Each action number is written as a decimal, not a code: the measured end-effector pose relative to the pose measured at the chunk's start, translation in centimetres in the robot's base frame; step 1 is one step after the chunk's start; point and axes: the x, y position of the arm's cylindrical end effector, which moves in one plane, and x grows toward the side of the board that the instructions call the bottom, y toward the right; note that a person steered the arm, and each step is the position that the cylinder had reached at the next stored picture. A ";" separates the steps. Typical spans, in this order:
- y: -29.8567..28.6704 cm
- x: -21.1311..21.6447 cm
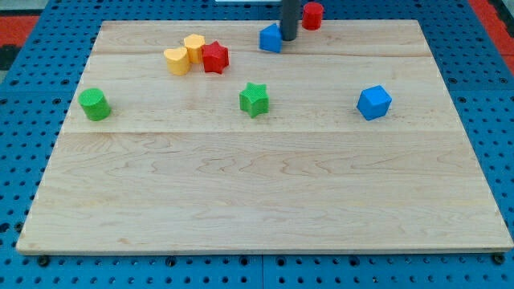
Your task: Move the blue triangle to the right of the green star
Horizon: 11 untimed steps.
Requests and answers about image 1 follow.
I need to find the green cylinder block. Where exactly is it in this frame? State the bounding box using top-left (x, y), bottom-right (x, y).
top-left (78, 88), bottom-right (112, 121)

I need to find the yellow heart block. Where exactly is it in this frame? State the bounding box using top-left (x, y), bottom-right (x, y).
top-left (163, 47), bottom-right (190, 75)

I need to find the yellow hexagon block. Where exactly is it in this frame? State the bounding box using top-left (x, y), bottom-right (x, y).
top-left (184, 34), bottom-right (206, 64)

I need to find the light wooden board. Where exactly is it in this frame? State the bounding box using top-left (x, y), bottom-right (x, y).
top-left (17, 20), bottom-right (513, 255)

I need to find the red star block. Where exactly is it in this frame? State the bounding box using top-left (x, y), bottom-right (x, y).
top-left (201, 41), bottom-right (230, 74)

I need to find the blue triangle block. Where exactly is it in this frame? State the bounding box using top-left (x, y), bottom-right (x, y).
top-left (259, 23), bottom-right (282, 53)

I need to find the red cylinder block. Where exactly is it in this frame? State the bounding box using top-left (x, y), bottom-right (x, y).
top-left (302, 2), bottom-right (324, 31)

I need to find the blue cube block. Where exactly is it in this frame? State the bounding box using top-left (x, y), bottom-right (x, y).
top-left (357, 85), bottom-right (392, 120)

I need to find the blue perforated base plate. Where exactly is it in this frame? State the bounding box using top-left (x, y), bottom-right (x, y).
top-left (1, 0), bottom-right (513, 288)

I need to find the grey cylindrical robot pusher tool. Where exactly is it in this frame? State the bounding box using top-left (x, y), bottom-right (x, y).
top-left (279, 0), bottom-right (300, 42)

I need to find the green star block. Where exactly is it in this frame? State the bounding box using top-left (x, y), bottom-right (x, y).
top-left (239, 82), bottom-right (269, 118)

